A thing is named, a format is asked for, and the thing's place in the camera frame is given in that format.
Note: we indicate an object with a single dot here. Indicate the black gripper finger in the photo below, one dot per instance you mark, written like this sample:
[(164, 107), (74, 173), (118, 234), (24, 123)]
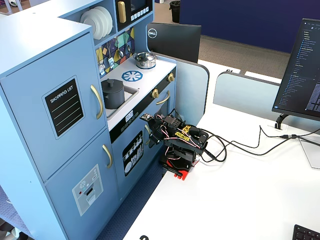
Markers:
[(158, 142), (152, 140)]

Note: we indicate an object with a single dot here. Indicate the dark gray pot lid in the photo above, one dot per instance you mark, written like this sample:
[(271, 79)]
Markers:
[(111, 83)]

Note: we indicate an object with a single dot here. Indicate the red robot base clamp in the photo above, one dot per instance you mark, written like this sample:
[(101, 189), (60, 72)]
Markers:
[(183, 172)]

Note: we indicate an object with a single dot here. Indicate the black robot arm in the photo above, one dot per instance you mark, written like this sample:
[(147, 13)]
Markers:
[(185, 142)]

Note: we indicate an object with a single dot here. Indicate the stainless steel pot lid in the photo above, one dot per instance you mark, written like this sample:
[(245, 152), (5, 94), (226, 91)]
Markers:
[(143, 57)]

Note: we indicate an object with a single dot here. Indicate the gold stove knob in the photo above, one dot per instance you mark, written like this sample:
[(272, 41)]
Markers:
[(171, 77), (155, 93)]

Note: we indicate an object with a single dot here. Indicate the gray toy sink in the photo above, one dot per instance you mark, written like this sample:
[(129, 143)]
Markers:
[(130, 95)]

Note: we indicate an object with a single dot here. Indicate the dark gray pot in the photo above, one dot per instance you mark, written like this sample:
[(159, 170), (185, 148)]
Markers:
[(113, 98)]

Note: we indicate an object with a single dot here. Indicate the tall gray-blue desk divider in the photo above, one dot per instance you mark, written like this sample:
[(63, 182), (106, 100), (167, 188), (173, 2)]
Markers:
[(192, 87)]

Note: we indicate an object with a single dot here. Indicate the steel skimmer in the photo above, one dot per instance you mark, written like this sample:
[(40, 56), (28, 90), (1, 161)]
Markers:
[(101, 68)]

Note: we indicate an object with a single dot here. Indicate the steel ladle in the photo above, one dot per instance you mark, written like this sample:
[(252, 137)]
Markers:
[(121, 53)]

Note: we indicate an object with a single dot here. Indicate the small steel spoon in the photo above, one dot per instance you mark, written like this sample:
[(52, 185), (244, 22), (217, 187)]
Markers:
[(129, 48)]

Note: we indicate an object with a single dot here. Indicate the black Dell monitor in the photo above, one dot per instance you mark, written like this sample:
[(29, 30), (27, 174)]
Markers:
[(175, 41)]

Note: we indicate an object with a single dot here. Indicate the black shopping list board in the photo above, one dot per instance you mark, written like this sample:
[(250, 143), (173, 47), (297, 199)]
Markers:
[(64, 107)]

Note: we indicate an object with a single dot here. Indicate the colourful mosaic backsplash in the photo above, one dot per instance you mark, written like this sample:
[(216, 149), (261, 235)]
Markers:
[(123, 40)]

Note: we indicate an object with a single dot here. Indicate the low gray-blue desk divider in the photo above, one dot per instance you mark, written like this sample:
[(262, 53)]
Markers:
[(245, 92)]

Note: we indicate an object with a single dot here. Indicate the black toy microwave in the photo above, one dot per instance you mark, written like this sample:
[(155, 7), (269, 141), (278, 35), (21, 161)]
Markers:
[(142, 13)]

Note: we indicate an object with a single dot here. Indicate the black trash bin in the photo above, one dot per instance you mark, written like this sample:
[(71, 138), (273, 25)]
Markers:
[(175, 11)]

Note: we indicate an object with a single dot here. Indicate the white plate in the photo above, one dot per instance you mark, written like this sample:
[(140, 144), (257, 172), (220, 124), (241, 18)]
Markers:
[(100, 16), (86, 20), (108, 18)]

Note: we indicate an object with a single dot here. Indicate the blue toy kitchen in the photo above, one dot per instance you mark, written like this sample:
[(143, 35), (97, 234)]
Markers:
[(30, 75)]

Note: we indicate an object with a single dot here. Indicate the dark blue partition panel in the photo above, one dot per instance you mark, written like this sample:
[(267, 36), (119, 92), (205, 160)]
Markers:
[(250, 20)]

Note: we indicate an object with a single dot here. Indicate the gray monitor stand base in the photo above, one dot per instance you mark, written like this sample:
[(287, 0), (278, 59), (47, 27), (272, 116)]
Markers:
[(311, 152)]

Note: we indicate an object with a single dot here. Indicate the monitor with dark screen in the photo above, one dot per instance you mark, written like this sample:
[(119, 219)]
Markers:
[(300, 70)]

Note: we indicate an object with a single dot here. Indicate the black keyboard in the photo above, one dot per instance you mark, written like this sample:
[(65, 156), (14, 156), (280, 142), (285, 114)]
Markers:
[(306, 233)]

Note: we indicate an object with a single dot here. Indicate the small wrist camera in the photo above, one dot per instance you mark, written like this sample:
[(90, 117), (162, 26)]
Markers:
[(146, 117)]

